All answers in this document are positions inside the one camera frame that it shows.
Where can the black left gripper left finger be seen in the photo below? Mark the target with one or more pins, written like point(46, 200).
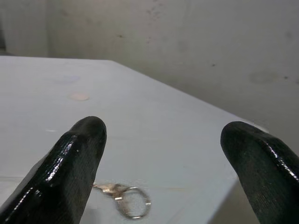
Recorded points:
point(67, 168)

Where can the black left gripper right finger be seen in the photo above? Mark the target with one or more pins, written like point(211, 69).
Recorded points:
point(264, 172)

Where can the brass key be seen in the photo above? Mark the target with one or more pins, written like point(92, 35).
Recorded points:
point(108, 189)

